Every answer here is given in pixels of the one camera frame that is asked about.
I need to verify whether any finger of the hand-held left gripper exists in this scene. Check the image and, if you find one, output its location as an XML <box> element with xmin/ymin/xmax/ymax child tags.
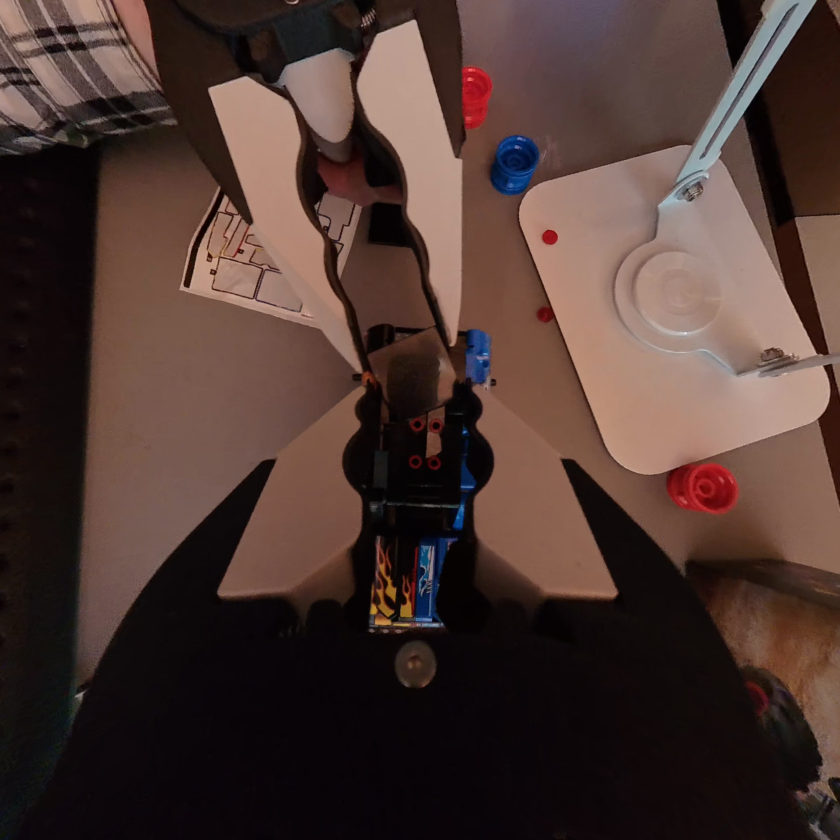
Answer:
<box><xmin>352</xmin><ymin>20</ymin><xmax>466</xmax><ymax>347</ymax></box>
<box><xmin>210</xmin><ymin>77</ymin><xmax>364</xmax><ymax>374</ymax></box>

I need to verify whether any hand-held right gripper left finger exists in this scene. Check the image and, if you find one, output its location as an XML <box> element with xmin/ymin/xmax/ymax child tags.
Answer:
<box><xmin>217</xmin><ymin>394</ymin><xmax>368</xmax><ymax>605</ymax></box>

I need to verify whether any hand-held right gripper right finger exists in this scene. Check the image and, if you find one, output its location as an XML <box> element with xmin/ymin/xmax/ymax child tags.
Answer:
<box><xmin>464</xmin><ymin>394</ymin><xmax>618</xmax><ymax>605</ymax></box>

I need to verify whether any white sticker sheet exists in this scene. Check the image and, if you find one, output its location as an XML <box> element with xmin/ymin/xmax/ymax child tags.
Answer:
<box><xmin>180</xmin><ymin>191</ymin><xmax>362</xmax><ymax>322</ymax></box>

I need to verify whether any blue black brick truck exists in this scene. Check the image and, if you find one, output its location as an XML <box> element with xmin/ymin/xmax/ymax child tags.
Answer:
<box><xmin>344</xmin><ymin>322</ymin><xmax>497</xmax><ymax>631</ymax></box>

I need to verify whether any grey desk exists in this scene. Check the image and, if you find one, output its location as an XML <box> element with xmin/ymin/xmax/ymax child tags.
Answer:
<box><xmin>73</xmin><ymin>0</ymin><xmax>840</xmax><ymax>683</ymax></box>

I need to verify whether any person's left hand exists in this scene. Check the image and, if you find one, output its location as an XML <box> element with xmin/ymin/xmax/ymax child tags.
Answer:
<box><xmin>313</xmin><ymin>138</ymin><xmax>371</xmax><ymax>198</ymax></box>

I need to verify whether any small red wheel hub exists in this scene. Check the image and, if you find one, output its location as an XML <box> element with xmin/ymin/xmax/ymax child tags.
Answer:
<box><xmin>462</xmin><ymin>66</ymin><xmax>496</xmax><ymax>128</ymax></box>

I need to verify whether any blue wheel hub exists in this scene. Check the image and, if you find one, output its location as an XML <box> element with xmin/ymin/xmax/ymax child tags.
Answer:
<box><xmin>491</xmin><ymin>136</ymin><xmax>539</xmax><ymax>194</ymax></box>

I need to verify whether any large red wheel hub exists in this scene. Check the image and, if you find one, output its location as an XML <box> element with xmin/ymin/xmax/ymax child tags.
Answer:
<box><xmin>667</xmin><ymin>464</ymin><xmax>739</xmax><ymax>514</ymax></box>

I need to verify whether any white book stand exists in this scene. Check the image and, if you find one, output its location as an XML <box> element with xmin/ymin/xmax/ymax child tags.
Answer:
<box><xmin>519</xmin><ymin>0</ymin><xmax>840</xmax><ymax>476</ymax></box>

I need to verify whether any monster truck set box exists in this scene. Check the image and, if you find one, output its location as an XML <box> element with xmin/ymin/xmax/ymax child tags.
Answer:
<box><xmin>689</xmin><ymin>558</ymin><xmax>840</xmax><ymax>815</ymax></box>

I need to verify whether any dark perforated panel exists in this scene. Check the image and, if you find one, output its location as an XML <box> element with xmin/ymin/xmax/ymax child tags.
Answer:
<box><xmin>0</xmin><ymin>151</ymin><xmax>99</xmax><ymax>788</ymax></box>

